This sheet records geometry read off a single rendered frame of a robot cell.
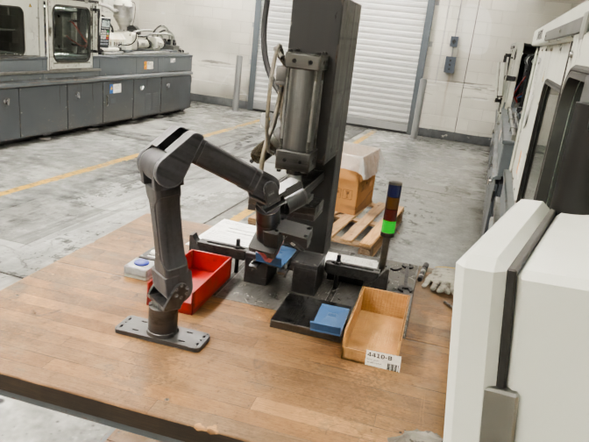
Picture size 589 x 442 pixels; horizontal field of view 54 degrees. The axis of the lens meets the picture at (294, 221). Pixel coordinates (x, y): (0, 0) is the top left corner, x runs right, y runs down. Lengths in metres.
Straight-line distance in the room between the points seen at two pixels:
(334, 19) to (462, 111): 9.20
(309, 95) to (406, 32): 9.24
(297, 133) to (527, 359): 1.18
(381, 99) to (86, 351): 9.75
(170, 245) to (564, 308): 0.98
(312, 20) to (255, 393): 0.90
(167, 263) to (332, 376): 0.41
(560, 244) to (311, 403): 0.83
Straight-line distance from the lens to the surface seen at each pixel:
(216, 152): 1.21
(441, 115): 10.69
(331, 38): 1.51
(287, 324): 1.37
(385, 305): 1.50
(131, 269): 1.59
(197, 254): 1.63
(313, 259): 1.57
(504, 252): 0.34
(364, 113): 10.83
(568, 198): 0.46
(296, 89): 1.45
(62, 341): 1.33
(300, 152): 1.47
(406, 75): 10.65
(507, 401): 0.35
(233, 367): 1.23
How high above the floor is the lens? 1.56
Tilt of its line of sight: 18 degrees down
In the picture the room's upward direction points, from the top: 6 degrees clockwise
